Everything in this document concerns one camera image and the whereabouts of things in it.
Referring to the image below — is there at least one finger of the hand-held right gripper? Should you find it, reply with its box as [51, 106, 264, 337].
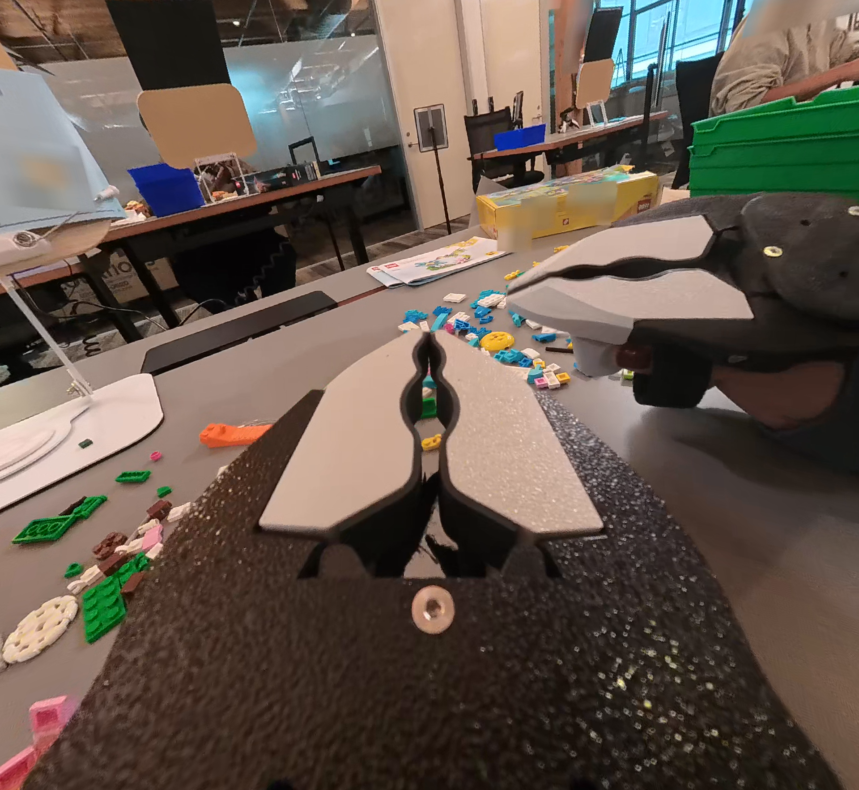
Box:
[509, 213, 717, 285]
[506, 268, 757, 379]

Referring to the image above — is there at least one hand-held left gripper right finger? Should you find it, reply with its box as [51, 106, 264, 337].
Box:
[431, 331, 605, 546]

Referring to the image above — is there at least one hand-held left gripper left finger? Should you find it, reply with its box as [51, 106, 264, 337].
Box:
[258, 331, 434, 544]

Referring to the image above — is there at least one person's right hand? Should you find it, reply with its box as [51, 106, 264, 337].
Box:
[713, 359, 848, 430]

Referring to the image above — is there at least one wooden office table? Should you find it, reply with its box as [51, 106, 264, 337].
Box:
[468, 110, 670, 181]
[13, 164, 383, 344]

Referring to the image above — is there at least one orange brick separator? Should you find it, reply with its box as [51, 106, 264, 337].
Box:
[200, 423, 272, 448]

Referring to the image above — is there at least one pile of colourful toy bricks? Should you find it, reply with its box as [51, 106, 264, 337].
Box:
[399, 243, 578, 452]

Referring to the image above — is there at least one stack of green plastic bins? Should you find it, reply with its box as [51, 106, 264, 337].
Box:
[689, 86, 859, 199]

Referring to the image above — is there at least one yellow toy set box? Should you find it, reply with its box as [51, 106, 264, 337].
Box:
[476, 167, 662, 240]

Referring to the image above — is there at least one blue plastic bin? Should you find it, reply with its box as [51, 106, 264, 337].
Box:
[128, 163, 205, 218]
[494, 124, 546, 152]

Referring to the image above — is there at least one black flat pad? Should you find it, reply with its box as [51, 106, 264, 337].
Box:
[141, 291, 338, 376]

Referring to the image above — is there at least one black mesh office chair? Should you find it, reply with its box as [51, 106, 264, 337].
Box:
[464, 107, 546, 190]

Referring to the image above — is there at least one instruction booklet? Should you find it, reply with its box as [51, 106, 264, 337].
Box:
[366, 236, 511, 287]

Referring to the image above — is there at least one black board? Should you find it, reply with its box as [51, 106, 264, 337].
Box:
[583, 6, 625, 64]
[106, 0, 232, 93]

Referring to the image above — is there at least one white lamp base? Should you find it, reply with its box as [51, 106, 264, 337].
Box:
[0, 68, 165, 512]

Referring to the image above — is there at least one framed sign on pole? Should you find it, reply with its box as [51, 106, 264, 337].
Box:
[413, 103, 454, 235]

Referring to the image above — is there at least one dark printed box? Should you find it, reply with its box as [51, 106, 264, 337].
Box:
[251, 161, 323, 190]

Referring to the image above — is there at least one pile of green brown bricks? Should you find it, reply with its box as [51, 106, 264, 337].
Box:
[0, 451, 196, 670]

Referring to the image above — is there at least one clear display case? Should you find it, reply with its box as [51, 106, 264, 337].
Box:
[195, 155, 246, 203]

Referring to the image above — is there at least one white round lattice plate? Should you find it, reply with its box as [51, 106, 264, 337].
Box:
[2, 595, 78, 663]

